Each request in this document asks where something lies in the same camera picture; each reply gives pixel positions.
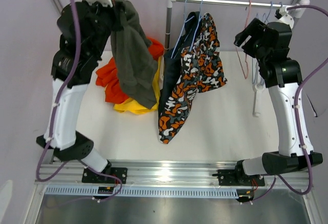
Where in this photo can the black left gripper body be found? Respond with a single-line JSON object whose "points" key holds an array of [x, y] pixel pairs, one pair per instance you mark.
{"points": [[107, 19]]}

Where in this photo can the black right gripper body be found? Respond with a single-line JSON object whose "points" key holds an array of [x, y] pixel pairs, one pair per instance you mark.
{"points": [[253, 46]]}

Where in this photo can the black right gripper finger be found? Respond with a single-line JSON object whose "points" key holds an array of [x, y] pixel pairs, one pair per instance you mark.
{"points": [[256, 25], [242, 37]]}

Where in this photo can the orange camouflage shorts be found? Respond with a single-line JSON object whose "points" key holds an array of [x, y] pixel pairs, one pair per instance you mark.
{"points": [[201, 71]]}

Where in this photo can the olive grey shorts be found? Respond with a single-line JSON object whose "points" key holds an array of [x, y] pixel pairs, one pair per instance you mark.
{"points": [[135, 65]]}

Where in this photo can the dark navy shorts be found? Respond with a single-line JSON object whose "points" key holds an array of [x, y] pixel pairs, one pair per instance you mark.
{"points": [[172, 68]]}

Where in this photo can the yellow shorts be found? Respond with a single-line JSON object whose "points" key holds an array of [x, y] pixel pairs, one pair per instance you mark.
{"points": [[132, 106]]}

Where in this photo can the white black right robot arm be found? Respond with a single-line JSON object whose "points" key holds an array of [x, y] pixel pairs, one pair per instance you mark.
{"points": [[283, 79]]}

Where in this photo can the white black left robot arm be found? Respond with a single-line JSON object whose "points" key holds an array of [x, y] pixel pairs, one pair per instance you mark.
{"points": [[85, 29]]}

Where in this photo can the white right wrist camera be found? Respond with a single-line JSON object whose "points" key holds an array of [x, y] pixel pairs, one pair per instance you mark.
{"points": [[282, 16]]}

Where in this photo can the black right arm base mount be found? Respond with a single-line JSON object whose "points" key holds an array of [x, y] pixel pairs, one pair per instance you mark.
{"points": [[237, 177]]}

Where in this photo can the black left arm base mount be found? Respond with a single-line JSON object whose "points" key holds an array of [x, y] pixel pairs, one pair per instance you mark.
{"points": [[93, 178]]}

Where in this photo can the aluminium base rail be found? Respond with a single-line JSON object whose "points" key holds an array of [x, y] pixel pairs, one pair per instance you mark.
{"points": [[170, 174]]}

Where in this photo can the grey slotted cable duct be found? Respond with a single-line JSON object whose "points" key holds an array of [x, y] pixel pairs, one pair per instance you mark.
{"points": [[143, 192]]}

